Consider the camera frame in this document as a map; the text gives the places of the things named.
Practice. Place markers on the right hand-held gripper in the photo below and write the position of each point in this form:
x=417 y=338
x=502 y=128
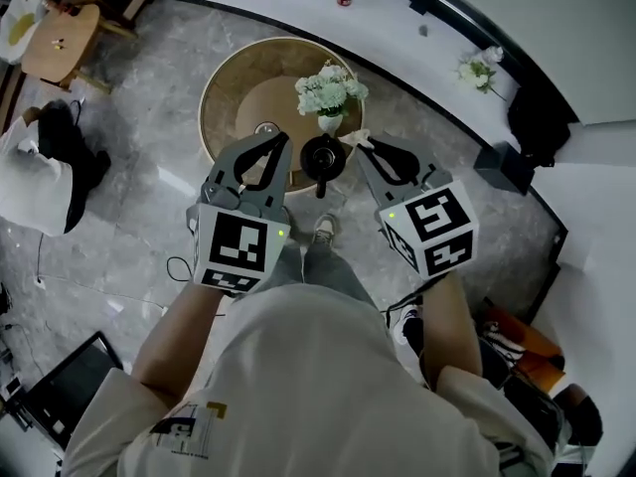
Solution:
x=437 y=226

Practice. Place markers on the black teapot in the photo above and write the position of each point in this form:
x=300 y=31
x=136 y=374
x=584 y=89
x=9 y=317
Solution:
x=323 y=159

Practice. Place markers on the person's left forearm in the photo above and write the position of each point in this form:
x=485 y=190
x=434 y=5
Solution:
x=174 y=336

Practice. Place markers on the person's cream printed shirt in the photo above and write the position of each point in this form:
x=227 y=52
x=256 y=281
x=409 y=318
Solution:
x=308 y=390

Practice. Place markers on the small gray lump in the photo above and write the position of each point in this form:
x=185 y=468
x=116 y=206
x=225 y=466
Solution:
x=424 y=31

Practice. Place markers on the white flower bouquet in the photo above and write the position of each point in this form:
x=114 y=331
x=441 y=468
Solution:
x=328 y=90

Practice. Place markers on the person's gray trousers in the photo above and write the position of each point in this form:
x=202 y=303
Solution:
x=328 y=271

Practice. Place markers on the striped knitted cloth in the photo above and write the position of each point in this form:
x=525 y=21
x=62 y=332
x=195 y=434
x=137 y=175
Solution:
x=499 y=341

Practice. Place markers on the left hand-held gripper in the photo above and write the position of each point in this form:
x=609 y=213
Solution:
x=233 y=246

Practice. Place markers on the white sneaker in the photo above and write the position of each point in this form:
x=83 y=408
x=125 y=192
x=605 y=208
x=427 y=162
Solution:
x=407 y=331

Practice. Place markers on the person's right sneaker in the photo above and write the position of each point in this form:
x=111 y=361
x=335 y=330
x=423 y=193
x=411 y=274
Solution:
x=325 y=229

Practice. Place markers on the black bag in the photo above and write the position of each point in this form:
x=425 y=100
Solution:
x=539 y=127

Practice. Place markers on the orange bag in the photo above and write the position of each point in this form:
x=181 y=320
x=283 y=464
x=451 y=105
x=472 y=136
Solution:
x=536 y=351

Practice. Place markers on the person's right forearm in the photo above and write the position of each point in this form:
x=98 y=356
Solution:
x=452 y=331

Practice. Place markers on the black laptop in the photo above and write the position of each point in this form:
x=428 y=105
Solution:
x=74 y=390

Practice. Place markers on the wooden chair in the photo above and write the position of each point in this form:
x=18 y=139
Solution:
x=119 y=8

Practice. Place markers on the small items on low table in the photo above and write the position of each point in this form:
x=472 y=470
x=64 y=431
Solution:
x=58 y=44

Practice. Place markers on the low wooden table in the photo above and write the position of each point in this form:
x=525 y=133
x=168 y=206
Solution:
x=59 y=47

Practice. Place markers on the small round lid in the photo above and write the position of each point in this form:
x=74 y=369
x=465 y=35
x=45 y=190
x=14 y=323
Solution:
x=266 y=128

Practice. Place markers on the dark round stool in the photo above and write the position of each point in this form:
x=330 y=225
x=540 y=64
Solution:
x=579 y=415

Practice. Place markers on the round wooden side table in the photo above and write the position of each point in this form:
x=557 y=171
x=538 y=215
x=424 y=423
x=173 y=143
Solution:
x=238 y=87

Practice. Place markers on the loose white flower sprig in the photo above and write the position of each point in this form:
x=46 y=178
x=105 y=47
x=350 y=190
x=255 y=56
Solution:
x=477 y=72

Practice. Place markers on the black box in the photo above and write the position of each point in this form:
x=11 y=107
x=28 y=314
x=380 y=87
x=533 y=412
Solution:
x=504 y=167

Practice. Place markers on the small white vase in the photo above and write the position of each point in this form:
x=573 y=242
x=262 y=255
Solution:
x=330 y=123

